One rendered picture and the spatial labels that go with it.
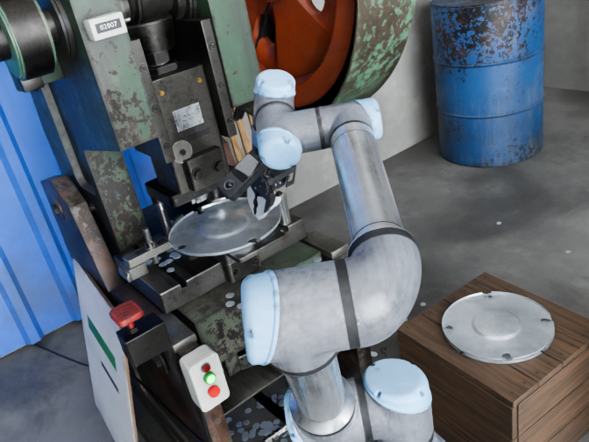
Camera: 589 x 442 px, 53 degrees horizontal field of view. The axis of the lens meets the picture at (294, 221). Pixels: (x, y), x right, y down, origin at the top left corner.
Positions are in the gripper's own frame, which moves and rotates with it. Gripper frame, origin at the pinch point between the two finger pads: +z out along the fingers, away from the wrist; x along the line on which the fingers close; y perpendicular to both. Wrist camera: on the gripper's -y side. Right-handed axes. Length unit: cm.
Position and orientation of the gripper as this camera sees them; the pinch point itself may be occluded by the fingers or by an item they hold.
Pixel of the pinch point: (256, 215)
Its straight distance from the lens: 132.0
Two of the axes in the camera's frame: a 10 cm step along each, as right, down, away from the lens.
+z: -1.0, 6.8, 7.2
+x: -6.7, -5.9, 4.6
